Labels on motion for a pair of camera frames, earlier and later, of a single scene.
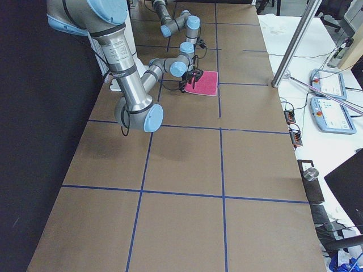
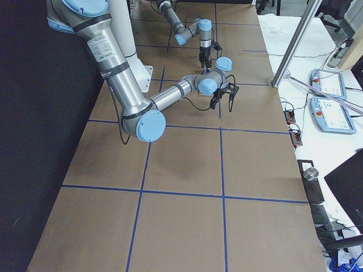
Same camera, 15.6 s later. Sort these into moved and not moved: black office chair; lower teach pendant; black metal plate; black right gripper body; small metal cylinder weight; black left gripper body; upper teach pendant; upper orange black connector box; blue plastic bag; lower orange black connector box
Moved: black left gripper body; black right gripper body
Not moved: small metal cylinder weight; blue plastic bag; upper orange black connector box; lower orange black connector box; upper teach pendant; black office chair; lower teach pendant; black metal plate
